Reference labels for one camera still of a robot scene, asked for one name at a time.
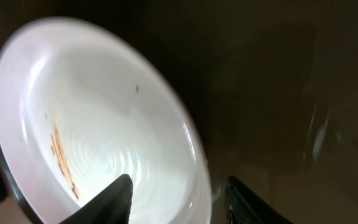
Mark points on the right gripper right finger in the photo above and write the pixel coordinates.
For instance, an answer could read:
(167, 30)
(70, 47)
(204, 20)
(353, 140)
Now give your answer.
(243, 206)

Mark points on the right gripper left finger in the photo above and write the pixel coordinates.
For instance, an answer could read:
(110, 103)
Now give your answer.
(111, 206)

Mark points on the brown translucent serving tray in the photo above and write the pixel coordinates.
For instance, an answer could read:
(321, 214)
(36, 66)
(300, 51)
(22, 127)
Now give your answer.
(272, 87)

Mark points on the white plate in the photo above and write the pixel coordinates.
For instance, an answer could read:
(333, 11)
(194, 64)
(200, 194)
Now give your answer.
(78, 108)

